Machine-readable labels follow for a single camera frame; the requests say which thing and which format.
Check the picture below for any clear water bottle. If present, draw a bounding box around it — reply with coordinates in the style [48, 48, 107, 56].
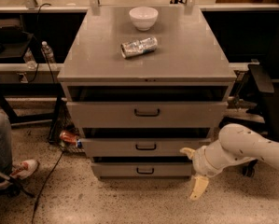
[42, 41, 56, 64]

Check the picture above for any orange snack bag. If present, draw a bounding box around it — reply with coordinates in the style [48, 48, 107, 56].
[59, 131, 82, 148]

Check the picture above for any crushed silver can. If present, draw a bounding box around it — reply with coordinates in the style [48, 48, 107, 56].
[120, 36, 158, 59]

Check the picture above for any black stick tool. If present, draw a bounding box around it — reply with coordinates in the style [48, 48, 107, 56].
[0, 172, 35, 198]

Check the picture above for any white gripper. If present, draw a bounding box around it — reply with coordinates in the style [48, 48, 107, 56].
[180, 146, 215, 201]

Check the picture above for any grey drawer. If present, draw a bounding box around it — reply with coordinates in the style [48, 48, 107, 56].
[91, 162, 191, 179]
[80, 138, 211, 157]
[67, 102, 227, 128]

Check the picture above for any black office chair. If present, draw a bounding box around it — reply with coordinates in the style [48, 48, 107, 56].
[218, 3, 279, 177]

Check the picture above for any white bowl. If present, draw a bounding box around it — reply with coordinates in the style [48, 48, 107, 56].
[129, 7, 159, 31]

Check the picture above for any person leg in jeans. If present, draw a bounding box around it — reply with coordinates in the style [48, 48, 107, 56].
[0, 113, 12, 175]

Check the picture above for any grey drawer cabinet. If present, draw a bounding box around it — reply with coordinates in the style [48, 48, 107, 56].
[57, 5, 238, 181]

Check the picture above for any black table stand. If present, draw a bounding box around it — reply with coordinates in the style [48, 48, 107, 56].
[0, 82, 63, 144]

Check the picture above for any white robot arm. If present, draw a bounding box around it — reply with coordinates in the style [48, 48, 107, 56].
[180, 123, 279, 201]

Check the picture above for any grey bottom drawer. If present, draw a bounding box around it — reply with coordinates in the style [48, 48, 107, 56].
[91, 162, 191, 179]

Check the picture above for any black floor cable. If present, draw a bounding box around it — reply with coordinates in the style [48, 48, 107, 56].
[30, 150, 65, 224]

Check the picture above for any grey top drawer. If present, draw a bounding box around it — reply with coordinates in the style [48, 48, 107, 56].
[67, 102, 227, 128]

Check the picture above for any white red sneaker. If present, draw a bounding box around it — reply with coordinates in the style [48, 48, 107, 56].
[0, 160, 39, 190]

